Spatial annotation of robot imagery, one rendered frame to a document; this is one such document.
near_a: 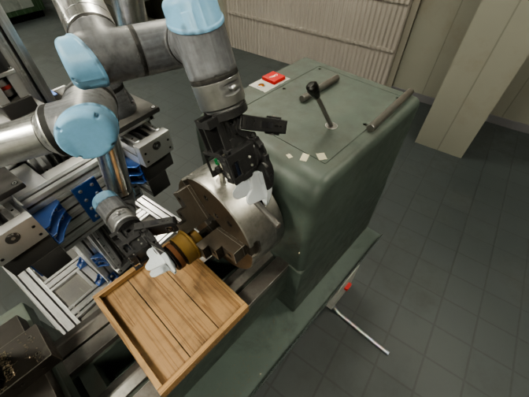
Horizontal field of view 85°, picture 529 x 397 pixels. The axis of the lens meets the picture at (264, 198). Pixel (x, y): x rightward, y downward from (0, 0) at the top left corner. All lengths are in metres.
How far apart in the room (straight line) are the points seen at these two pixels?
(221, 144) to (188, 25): 0.17
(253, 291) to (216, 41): 0.73
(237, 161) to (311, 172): 0.29
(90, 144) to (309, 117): 0.58
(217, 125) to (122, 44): 0.18
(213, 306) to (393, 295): 1.36
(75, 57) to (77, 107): 0.22
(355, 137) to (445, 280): 1.56
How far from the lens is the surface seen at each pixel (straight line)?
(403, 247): 2.28
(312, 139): 0.83
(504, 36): 2.83
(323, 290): 1.35
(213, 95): 0.45
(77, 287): 1.98
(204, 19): 0.44
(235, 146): 0.49
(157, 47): 0.53
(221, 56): 0.45
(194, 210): 0.80
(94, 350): 1.02
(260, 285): 0.97
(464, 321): 2.18
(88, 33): 0.54
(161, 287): 1.00
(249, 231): 0.71
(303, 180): 0.72
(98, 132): 0.72
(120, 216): 0.89
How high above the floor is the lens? 1.74
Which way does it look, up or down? 48 degrees down
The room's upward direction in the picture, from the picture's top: straight up
